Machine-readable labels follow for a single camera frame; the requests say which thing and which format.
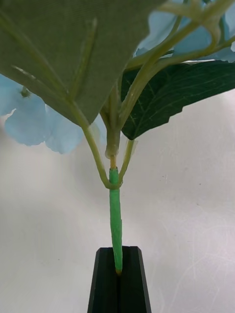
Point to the pale blue flower with leaves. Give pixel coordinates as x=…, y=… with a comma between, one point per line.
x=73, y=49

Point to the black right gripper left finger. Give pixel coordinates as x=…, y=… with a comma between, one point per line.
x=105, y=288

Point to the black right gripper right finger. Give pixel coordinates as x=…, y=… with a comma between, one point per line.
x=134, y=288

